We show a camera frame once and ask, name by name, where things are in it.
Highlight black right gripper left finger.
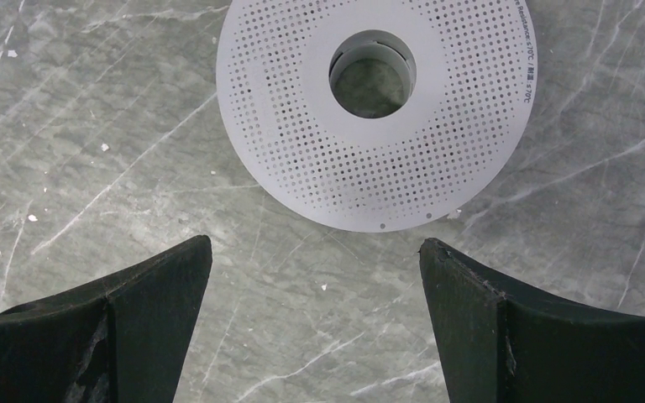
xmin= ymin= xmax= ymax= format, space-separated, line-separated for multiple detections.
xmin=0 ymin=235 xmax=212 ymax=402

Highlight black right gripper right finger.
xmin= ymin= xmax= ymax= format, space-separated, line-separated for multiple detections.
xmin=419 ymin=238 xmax=645 ymax=402

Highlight white perforated filament spool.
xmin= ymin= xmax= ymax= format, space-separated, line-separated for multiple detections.
xmin=216 ymin=1 xmax=538 ymax=233

